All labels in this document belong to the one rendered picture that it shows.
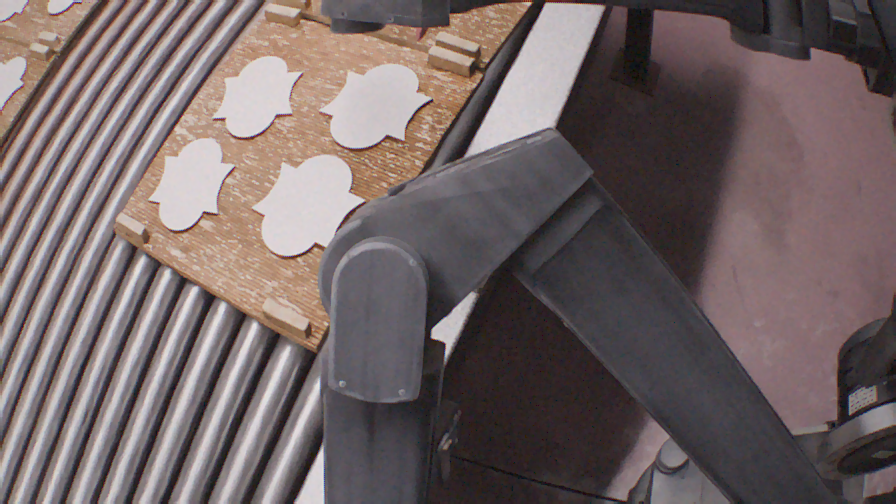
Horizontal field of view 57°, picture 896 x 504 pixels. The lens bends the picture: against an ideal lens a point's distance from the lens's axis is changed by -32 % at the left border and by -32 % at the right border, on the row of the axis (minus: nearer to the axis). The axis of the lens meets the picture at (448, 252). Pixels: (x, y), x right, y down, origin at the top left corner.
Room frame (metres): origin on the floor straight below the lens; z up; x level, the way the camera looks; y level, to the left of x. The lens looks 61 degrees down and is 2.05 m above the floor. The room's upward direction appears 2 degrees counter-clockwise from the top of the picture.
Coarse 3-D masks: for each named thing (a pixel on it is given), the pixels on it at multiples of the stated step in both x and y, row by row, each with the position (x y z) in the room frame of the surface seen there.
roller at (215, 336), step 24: (216, 312) 0.56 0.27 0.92; (240, 312) 0.57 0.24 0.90; (216, 336) 0.53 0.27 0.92; (192, 360) 0.50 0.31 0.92; (216, 360) 0.50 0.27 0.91; (192, 384) 0.46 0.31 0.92; (168, 408) 0.43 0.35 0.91; (192, 408) 0.43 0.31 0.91; (168, 432) 0.39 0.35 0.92; (192, 432) 0.41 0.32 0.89; (168, 456) 0.36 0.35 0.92; (144, 480) 0.32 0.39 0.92; (168, 480) 0.33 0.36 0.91
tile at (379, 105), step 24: (384, 72) 0.87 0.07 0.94; (408, 72) 0.87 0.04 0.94; (360, 96) 0.83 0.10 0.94; (384, 96) 0.83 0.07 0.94; (408, 96) 0.83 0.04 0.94; (336, 120) 0.80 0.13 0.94; (360, 120) 0.80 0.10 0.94; (384, 120) 0.79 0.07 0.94; (408, 120) 0.79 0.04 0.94; (360, 144) 0.76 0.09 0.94
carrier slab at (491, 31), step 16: (320, 0) 1.04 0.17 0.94; (304, 16) 1.02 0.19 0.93; (320, 16) 1.00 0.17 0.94; (464, 16) 0.98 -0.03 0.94; (480, 16) 0.98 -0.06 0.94; (496, 16) 0.98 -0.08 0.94; (512, 16) 0.98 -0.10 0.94; (384, 32) 0.95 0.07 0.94; (400, 32) 0.95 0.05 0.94; (432, 32) 0.95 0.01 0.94; (448, 32) 0.95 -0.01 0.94; (464, 32) 0.95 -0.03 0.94; (480, 32) 0.95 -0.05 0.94; (496, 32) 0.95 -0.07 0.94; (512, 32) 0.95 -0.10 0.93; (416, 48) 0.93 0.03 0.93; (496, 48) 0.91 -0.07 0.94; (480, 64) 0.88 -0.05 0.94
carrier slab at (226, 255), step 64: (320, 64) 0.90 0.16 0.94; (384, 64) 0.89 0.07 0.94; (192, 128) 0.82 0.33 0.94; (320, 128) 0.80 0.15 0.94; (448, 128) 0.78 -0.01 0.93; (256, 192) 0.71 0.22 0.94; (384, 192) 0.70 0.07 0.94; (192, 256) 0.63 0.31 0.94; (256, 256) 0.62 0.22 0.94; (320, 256) 0.62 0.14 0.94; (320, 320) 0.54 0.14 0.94
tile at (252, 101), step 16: (256, 64) 0.92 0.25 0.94; (272, 64) 0.91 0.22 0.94; (224, 80) 0.90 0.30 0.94; (240, 80) 0.89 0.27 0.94; (256, 80) 0.89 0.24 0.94; (272, 80) 0.88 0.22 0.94; (288, 80) 0.88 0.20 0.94; (224, 96) 0.87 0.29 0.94; (240, 96) 0.86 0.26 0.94; (256, 96) 0.86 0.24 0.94; (272, 96) 0.85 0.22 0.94; (288, 96) 0.85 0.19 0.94; (224, 112) 0.84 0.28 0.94; (240, 112) 0.83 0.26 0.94; (256, 112) 0.83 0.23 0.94; (272, 112) 0.82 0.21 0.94; (288, 112) 0.82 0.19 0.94; (240, 128) 0.81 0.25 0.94; (256, 128) 0.80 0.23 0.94
